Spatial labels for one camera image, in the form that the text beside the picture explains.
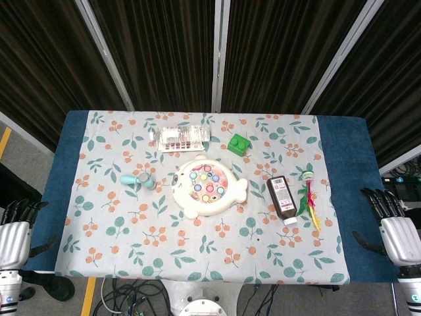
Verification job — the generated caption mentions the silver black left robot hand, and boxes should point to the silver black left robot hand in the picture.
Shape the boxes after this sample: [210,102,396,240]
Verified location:
[0,198,57,271]

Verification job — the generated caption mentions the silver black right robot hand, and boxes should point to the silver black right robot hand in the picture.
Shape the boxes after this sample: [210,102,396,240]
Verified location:
[351,187,421,268]

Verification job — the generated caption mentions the teal and white toy mallet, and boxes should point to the teal and white toy mallet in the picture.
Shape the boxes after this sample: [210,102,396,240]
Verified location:
[119,173,156,192]

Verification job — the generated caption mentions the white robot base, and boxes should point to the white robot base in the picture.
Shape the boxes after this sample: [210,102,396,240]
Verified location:
[162,278,244,316]

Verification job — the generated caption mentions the white fish-shaped fishing toy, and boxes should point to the white fish-shaped fishing toy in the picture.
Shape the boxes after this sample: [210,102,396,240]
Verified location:
[170,154,249,219]

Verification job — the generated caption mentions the blue table cover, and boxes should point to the blue table cover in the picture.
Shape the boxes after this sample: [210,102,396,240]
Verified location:
[20,110,407,284]

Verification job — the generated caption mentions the colourful feather shuttlecock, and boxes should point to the colourful feather shuttlecock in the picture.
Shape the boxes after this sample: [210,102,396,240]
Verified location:
[296,171,322,232]

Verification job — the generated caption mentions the floral patterned tablecloth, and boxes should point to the floral patterned tablecloth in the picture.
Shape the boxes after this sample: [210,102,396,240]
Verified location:
[54,110,350,286]

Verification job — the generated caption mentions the dark brown labelled bottle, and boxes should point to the dark brown labelled bottle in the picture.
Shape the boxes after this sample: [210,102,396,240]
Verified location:
[266,175,299,226]

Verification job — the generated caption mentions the green toy building block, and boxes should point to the green toy building block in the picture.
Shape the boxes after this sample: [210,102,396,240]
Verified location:
[227,133,251,157]

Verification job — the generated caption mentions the white paint palette card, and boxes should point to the white paint palette card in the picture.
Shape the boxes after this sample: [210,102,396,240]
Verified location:
[157,140,205,153]

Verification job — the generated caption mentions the clear plastic water bottle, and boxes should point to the clear plastic water bottle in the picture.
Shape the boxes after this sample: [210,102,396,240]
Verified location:
[148,123,211,144]

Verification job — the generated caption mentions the dark folding screen panels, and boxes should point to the dark folding screen panels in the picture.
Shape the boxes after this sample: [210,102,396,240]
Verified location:
[0,0,421,175]

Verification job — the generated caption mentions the black floor cables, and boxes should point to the black floor cables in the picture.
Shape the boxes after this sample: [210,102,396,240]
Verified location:
[91,278,172,316]

